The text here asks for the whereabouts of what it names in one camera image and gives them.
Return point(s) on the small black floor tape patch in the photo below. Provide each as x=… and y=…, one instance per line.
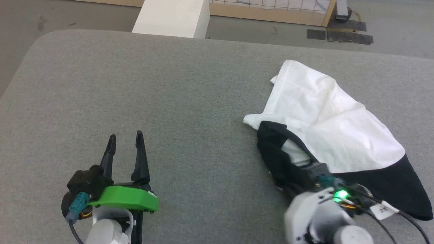
x=316, y=34

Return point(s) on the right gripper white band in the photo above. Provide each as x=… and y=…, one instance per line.
x=312, y=213

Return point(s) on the white rectangular block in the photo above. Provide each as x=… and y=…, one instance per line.
x=169, y=17

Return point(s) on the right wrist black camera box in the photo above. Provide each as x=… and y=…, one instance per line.
x=318, y=168

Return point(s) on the white and black garment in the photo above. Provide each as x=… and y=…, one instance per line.
x=322, y=115

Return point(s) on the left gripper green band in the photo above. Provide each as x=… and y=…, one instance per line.
x=125, y=198

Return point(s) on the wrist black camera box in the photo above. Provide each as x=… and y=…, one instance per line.
x=318, y=168
x=86, y=181

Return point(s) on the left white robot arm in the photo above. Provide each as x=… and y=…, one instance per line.
x=105, y=232

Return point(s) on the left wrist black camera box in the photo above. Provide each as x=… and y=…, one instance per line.
x=86, y=181

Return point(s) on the large black floor tape patch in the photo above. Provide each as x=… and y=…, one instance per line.
x=351, y=37

